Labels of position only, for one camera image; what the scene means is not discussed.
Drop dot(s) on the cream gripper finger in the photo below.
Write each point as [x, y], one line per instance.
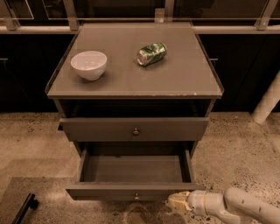
[171, 201]

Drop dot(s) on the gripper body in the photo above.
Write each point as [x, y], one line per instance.
[196, 199]

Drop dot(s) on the grey drawer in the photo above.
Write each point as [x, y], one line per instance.
[134, 129]
[133, 171]

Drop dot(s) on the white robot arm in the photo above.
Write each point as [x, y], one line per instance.
[238, 161]

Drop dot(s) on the grey top drawer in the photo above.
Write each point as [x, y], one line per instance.
[134, 129]

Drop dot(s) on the grey drawer cabinet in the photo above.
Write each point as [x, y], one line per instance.
[182, 84]

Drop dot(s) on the round floor drain cover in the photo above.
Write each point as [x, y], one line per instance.
[137, 213]

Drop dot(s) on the black floor bar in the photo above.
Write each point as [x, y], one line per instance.
[30, 203]

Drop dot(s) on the crushed green soda can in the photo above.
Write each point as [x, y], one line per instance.
[151, 54]

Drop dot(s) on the white ceramic bowl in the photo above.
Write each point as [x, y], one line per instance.
[89, 65]

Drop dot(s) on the metal railing frame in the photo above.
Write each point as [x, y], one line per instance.
[204, 25]

